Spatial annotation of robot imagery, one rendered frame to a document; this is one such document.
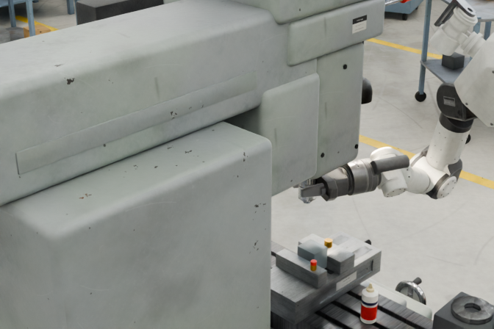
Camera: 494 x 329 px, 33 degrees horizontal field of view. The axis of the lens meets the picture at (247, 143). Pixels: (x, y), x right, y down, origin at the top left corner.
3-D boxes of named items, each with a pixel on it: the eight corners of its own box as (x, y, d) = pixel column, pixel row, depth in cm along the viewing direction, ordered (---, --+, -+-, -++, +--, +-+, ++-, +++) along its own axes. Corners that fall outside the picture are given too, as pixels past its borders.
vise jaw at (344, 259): (312, 245, 229) (312, 233, 227) (354, 266, 219) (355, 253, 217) (297, 253, 225) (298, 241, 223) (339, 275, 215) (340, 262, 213)
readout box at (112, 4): (145, 66, 210) (140, -16, 201) (167, 75, 204) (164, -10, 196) (79, 86, 197) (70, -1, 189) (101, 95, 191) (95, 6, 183)
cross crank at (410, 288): (401, 299, 279) (404, 269, 274) (431, 313, 271) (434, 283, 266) (373, 319, 268) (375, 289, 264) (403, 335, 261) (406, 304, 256)
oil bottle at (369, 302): (366, 313, 212) (369, 276, 207) (379, 319, 209) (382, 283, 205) (356, 319, 209) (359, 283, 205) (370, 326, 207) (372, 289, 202)
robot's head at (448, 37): (462, 56, 208) (434, 34, 209) (487, 26, 202) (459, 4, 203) (454, 64, 202) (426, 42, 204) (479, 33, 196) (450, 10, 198)
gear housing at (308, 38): (306, 16, 210) (308, -23, 206) (386, 35, 194) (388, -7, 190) (210, 45, 188) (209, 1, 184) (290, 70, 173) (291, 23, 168)
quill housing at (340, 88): (301, 137, 220) (303, 20, 206) (363, 161, 206) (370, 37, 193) (251, 159, 207) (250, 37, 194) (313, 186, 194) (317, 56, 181)
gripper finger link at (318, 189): (300, 186, 207) (323, 182, 209) (300, 198, 208) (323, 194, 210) (303, 189, 205) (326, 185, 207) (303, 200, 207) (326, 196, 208)
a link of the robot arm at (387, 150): (364, 154, 218) (386, 162, 229) (376, 185, 215) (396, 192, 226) (386, 144, 215) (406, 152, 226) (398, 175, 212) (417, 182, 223)
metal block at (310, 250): (309, 258, 222) (310, 238, 219) (326, 266, 218) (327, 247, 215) (296, 265, 218) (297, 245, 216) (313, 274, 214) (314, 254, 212)
